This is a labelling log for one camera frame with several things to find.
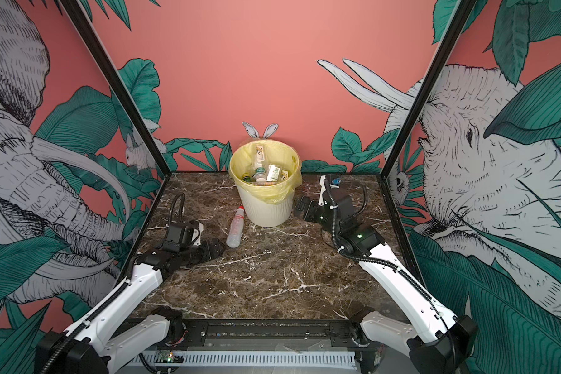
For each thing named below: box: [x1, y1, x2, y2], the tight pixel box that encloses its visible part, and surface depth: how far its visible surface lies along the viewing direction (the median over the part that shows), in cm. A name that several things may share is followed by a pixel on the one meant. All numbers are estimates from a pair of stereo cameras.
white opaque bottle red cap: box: [225, 205, 245, 249], surface depth 96 cm
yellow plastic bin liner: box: [229, 139, 304, 205], surface depth 89 cm
